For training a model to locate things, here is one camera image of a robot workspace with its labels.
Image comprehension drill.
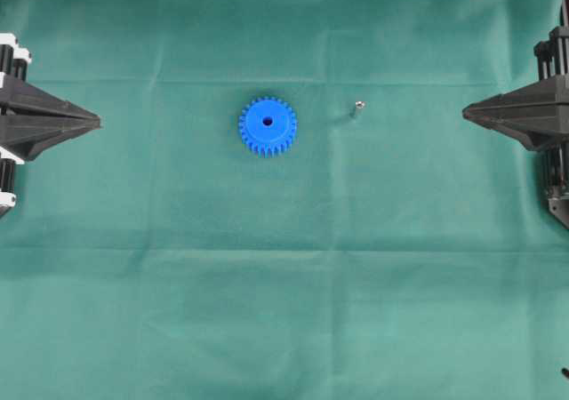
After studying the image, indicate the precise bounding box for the green table cloth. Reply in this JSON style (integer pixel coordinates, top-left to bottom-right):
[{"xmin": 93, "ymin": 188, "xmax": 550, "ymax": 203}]
[{"xmin": 1, "ymin": 0, "xmax": 568, "ymax": 399}]

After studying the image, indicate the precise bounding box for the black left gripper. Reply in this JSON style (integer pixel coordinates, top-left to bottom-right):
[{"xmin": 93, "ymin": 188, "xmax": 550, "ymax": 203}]
[{"xmin": 0, "ymin": 33, "xmax": 104, "ymax": 219}]

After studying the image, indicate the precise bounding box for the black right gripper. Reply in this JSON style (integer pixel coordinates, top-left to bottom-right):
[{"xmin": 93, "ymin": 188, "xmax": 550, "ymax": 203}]
[{"xmin": 462, "ymin": 26, "xmax": 568, "ymax": 227}]

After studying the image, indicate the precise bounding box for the blue plastic gear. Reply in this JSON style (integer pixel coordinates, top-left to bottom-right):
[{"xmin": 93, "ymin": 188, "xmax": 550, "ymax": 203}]
[{"xmin": 238, "ymin": 96, "xmax": 298, "ymax": 157}]

